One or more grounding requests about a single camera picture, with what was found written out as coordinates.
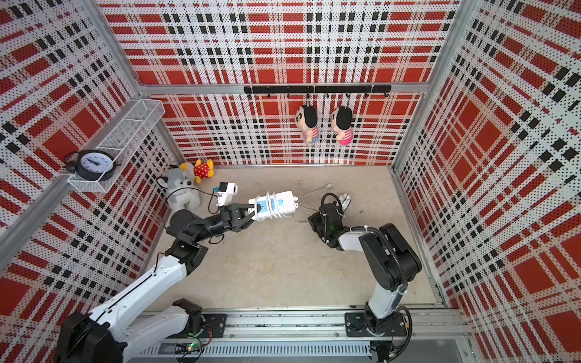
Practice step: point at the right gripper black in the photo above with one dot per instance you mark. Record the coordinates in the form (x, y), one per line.
(313, 219)

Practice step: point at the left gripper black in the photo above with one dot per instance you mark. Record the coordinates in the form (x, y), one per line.
(231, 214)

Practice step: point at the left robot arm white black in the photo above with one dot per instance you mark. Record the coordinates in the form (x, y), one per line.
(109, 333)

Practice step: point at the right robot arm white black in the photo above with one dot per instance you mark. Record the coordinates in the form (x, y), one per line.
(394, 265)

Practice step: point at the white computer mouse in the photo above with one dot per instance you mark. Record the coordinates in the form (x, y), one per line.
(345, 200)

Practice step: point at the yellow red plush toy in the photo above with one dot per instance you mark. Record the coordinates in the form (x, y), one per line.
(199, 170)

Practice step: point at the grey husky plush toy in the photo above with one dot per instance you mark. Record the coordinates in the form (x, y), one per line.
(181, 194)

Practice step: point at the hanging doll pink shorts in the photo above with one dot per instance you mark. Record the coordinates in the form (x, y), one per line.
(342, 125)

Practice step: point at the hanging doll blue shorts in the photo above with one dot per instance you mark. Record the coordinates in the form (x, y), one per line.
(306, 120)

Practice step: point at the green circuit board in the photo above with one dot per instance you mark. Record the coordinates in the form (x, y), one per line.
(188, 349)

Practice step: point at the black round alarm clock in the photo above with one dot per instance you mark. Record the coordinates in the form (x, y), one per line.
(91, 165)

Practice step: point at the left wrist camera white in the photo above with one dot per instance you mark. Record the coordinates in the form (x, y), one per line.
(225, 193)

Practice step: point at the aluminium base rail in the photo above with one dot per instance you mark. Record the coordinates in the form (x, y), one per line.
(318, 334)

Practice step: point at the black wall hook rail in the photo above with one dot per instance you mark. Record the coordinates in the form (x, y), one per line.
(309, 90)

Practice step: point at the white wire mesh shelf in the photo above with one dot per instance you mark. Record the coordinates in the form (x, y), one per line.
(123, 141)

